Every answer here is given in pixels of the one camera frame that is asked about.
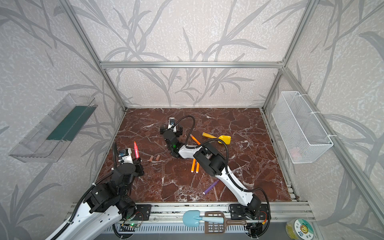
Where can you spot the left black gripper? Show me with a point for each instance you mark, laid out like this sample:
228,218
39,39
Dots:
137,162

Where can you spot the orange marker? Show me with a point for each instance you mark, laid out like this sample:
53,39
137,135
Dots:
193,166
197,167
196,141

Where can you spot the green tape roll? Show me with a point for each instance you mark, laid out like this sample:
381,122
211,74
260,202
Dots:
300,229

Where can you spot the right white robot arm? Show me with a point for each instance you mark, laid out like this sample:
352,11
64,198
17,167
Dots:
216,165

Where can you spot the yellow toy scoop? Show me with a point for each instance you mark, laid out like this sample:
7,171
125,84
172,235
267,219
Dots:
224,138

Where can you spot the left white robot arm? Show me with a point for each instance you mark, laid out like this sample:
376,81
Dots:
103,205

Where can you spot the white wire basket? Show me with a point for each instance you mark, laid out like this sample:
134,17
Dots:
300,129

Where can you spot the clear plastic wall shelf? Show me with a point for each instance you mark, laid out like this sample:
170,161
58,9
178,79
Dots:
48,141

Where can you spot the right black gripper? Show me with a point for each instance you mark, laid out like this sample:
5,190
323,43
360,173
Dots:
171,130

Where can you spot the pink marker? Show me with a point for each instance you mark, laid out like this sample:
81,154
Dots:
137,154

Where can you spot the aluminium front rail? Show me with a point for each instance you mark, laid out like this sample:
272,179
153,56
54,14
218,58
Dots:
173,212

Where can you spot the purple marker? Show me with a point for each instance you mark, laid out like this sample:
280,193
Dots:
205,192

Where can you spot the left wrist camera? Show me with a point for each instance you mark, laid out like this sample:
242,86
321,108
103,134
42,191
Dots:
125,156

